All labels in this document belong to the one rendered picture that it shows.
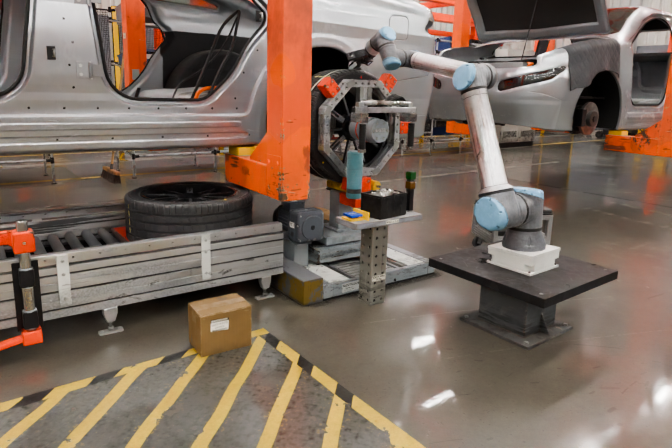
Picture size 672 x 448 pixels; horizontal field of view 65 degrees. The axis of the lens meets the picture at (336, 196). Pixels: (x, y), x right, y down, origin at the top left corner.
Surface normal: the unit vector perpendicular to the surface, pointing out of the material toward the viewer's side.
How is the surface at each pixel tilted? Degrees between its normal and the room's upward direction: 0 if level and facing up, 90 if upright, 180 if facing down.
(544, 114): 102
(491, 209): 95
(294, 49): 90
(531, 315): 90
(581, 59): 87
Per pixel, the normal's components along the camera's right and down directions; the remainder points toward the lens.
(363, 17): 0.58, 0.18
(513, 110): -0.56, 0.41
